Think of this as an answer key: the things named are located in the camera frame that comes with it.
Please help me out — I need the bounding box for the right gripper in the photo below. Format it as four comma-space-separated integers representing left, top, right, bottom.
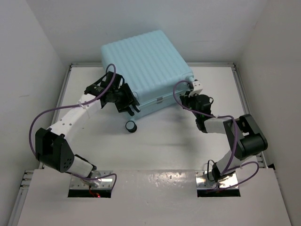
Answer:
182, 90, 200, 119

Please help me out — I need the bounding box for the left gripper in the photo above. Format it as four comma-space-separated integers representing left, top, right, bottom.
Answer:
111, 82, 138, 111

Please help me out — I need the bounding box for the light blue suitcase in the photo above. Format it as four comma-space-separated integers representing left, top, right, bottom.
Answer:
101, 30, 194, 120

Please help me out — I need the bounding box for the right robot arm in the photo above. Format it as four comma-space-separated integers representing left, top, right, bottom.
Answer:
180, 91, 268, 182

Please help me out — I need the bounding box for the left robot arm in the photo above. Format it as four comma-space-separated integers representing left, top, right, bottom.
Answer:
35, 72, 140, 179

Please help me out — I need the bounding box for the front left suitcase wheel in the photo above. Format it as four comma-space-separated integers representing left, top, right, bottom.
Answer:
125, 121, 137, 133

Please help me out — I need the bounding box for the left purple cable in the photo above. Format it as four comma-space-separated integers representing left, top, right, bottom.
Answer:
28, 63, 118, 188

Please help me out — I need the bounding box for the purple cable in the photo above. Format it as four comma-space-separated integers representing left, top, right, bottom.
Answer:
28, 63, 118, 188
173, 81, 260, 192

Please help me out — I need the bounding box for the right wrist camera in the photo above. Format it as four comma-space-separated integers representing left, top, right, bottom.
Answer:
189, 80, 203, 97

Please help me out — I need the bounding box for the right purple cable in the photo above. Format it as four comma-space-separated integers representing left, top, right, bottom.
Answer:
173, 81, 260, 192

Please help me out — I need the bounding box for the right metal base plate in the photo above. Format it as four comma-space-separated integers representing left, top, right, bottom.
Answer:
195, 170, 239, 190

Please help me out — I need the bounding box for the metal base plate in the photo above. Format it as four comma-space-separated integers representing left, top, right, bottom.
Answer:
195, 170, 239, 190
69, 170, 117, 190

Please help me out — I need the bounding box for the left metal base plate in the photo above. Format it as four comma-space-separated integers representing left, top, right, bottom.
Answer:
69, 170, 117, 190

